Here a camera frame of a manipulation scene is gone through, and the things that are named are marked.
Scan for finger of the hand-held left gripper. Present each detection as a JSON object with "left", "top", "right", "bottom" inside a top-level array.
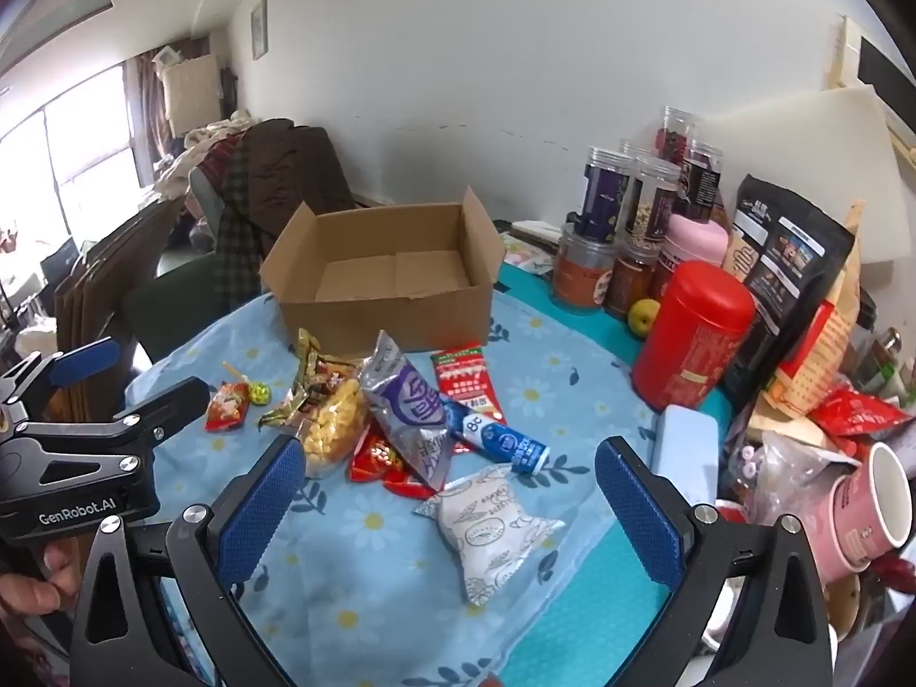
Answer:
[
  {"left": 107, "top": 376, "right": 211, "bottom": 453},
  {"left": 0, "top": 338, "right": 121, "bottom": 425}
]

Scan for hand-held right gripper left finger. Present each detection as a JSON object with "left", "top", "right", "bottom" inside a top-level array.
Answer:
[{"left": 68, "top": 435, "right": 309, "bottom": 687}]

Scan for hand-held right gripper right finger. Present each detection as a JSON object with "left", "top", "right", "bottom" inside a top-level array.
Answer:
[{"left": 595, "top": 435, "right": 838, "bottom": 687}]

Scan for green lollipop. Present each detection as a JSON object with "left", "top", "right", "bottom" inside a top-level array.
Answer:
[{"left": 222, "top": 361, "right": 273, "bottom": 408}]

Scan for yellow puffed snack bag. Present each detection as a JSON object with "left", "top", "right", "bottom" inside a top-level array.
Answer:
[{"left": 301, "top": 376, "right": 369, "bottom": 477}]

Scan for red gold snack packet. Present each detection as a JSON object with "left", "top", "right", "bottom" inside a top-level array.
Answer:
[{"left": 347, "top": 422, "right": 437, "bottom": 500}]

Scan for gold green snack packet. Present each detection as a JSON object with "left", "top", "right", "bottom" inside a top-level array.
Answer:
[{"left": 261, "top": 327, "right": 362, "bottom": 437}]

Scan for blue white tube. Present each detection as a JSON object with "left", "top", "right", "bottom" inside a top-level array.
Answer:
[{"left": 440, "top": 397, "right": 551, "bottom": 475}]

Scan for purple silver snack packet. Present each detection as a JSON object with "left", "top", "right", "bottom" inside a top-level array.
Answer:
[{"left": 358, "top": 329, "right": 455, "bottom": 493}]

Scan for long red snack packet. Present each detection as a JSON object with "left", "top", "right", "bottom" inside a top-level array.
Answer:
[{"left": 431, "top": 342, "right": 508, "bottom": 427}]

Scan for cardboard box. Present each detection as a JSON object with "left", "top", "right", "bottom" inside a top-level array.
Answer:
[{"left": 259, "top": 184, "right": 506, "bottom": 353}]

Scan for person's left hand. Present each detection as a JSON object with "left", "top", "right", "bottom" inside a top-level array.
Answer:
[{"left": 0, "top": 546, "right": 81, "bottom": 618}]

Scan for small red candy packet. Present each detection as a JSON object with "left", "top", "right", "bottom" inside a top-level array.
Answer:
[{"left": 205, "top": 381, "right": 251, "bottom": 433}]

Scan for stack of cardboard sheets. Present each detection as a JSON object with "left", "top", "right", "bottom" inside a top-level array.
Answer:
[{"left": 53, "top": 193, "right": 187, "bottom": 416}]

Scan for light blue case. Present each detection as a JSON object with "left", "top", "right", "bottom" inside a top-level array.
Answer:
[{"left": 651, "top": 404, "right": 722, "bottom": 509}]

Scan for green chair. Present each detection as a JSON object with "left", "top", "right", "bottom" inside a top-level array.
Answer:
[{"left": 121, "top": 258, "right": 280, "bottom": 366}]

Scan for teal table mat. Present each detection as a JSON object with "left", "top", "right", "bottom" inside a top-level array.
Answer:
[{"left": 493, "top": 261, "right": 731, "bottom": 687}]

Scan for blue floral tablecloth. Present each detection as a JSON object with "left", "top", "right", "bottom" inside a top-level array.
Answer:
[{"left": 125, "top": 286, "right": 670, "bottom": 687}]

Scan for clear plastic bag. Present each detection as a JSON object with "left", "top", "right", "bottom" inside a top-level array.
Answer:
[{"left": 737, "top": 429, "right": 860, "bottom": 516}]

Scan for white printed snack packet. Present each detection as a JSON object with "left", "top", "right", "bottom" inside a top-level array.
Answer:
[{"left": 413, "top": 464, "right": 566, "bottom": 606}]

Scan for dark plaid garment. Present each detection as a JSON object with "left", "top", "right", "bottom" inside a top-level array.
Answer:
[{"left": 215, "top": 207, "right": 262, "bottom": 302}]

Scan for red tin canister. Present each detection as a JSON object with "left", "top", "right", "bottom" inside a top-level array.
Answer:
[{"left": 631, "top": 261, "right": 756, "bottom": 412}]

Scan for yellow green apple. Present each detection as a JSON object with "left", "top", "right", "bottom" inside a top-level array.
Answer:
[{"left": 627, "top": 298, "right": 661, "bottom": 337}]

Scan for stack of pink paper cups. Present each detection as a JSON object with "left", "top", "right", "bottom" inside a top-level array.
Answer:
[{"left": 808, "top": 441, "right": 913, "bottom": 584}]

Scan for crumpled red packet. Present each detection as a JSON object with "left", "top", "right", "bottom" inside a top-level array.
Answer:
[{"left": 808, "top": 386, "right": 910, "bottom": 437}]

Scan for jar of brown red contents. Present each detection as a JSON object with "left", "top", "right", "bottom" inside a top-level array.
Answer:
[{"left": 608, "top": 235, "right": 660, "bottom": 316}]

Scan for jar of orange contents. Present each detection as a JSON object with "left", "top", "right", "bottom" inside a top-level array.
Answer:
[{"left": 551, "top": 224, "right": 618, "bottom": 312}]

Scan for brown curtain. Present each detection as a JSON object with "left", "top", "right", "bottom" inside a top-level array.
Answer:
[{"left": 125, "top": 50, "right": 173, "bottom": 180}]

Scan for brown jacket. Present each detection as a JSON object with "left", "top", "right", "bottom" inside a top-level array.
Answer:
[{"left": 215, "top": 119, "right": 355, "bottom": 237}]

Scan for pink bottle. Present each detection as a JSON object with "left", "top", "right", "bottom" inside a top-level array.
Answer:
[{"left": 654, "top": 213, "right": 729, "bottom": 294}]

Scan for beige storage box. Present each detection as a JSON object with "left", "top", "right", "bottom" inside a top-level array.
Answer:
[{"left": 161, "top": 53, "right": 223, "bottom": 137}]

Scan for black snack bag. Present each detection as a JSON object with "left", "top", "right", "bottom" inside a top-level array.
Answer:
[{"left": 722, "top": 173, "right": 858, "bottom": 402}]

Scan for clear jar of grains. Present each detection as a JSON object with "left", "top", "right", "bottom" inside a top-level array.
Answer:
[{"left": 630, "top": 157, "right": 681, "bottom": 240}]

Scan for dark glass jars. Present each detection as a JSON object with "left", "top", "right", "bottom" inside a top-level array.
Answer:
[{"left": 581, "top": 147, "right": 638, "bottom": 240}]

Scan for dark label clear jar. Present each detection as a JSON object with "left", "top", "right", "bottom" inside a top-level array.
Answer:
[{"left": 680, "top": 141, "right": 724, "bottom": 223}]

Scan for tall jar of red berries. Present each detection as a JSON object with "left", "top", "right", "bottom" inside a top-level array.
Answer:
[{"left": 657, "top": 106, "right": 698, "bottom": 165}]

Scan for white foam board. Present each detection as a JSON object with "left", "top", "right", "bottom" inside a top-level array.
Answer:
[{"left": 697, "top": 82, "right": 916, "bottom": 266}]

